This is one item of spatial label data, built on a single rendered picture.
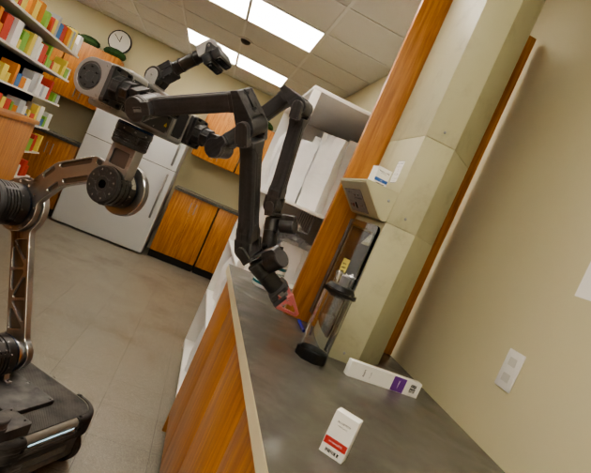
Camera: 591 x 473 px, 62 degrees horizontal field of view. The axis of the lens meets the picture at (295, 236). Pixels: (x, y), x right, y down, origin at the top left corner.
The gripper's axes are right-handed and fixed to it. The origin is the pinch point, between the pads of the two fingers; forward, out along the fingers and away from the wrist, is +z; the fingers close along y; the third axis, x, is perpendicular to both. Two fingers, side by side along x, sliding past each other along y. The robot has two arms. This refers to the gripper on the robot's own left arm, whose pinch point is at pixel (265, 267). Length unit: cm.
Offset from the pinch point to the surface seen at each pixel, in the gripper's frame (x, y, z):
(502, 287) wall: -71, 46, -5
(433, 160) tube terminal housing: -59, 19, -42
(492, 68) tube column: -69, 29, -73
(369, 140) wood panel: -22, 24, -55
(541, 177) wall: -75, 54, -43
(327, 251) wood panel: -11.6, 20.2, -9.9
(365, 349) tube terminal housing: -43, 16, 22
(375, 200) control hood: -49, 6, -26
